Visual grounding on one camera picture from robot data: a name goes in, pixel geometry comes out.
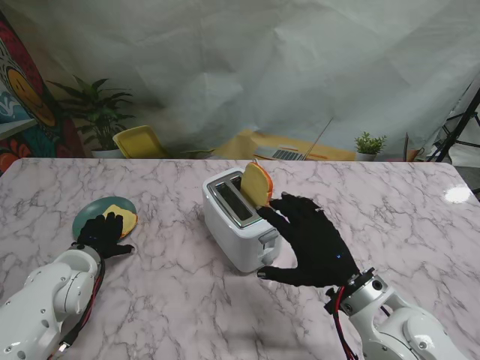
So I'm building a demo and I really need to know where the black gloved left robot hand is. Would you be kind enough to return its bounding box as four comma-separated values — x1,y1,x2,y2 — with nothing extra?
76,211,136,260

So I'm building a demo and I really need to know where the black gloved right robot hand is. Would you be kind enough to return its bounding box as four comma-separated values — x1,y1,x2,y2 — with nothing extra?
256,191,365,290

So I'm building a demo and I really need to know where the yellow toast slice orange crust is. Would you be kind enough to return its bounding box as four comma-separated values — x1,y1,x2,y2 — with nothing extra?
101,204,139,238
239,161,274,209

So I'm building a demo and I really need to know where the white two-slot toaster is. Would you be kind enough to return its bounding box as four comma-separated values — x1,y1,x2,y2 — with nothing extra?
202,167,285,274

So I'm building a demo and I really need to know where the teal round plate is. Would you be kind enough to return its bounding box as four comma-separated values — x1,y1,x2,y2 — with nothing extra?
72,196,139,240

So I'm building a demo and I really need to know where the yellow plastic chair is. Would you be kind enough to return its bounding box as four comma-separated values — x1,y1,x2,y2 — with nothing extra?
112,125,170,159

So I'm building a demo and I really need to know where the silver open laptop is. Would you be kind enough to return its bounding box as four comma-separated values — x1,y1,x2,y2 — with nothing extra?
253,116,334,161

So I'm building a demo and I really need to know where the small green potted plant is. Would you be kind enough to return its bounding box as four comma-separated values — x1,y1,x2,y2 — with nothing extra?
353,130,387,162

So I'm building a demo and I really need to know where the large green potted plant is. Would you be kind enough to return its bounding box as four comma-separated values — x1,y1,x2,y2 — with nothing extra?
46,74,135,159

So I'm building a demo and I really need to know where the colourful mural panel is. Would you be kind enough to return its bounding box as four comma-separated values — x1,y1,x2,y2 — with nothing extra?
0,10,82,176

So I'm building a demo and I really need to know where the black tripod stand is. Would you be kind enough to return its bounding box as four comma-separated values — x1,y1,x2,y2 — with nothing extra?
425,80,480,164

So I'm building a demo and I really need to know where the white crumpled backdrop sheet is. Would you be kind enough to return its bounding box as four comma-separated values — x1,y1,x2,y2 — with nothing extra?
0,0,480,162

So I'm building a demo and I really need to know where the red black left arm cable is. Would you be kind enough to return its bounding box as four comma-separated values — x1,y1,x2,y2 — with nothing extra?
55,256,107,354

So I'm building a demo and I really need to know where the red black arm cable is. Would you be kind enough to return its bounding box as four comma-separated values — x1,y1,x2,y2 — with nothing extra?
55,256,107,354
325,286,362,360

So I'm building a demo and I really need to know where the red black right arm cable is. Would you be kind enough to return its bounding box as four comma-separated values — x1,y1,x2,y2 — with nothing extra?
325,286,362,360

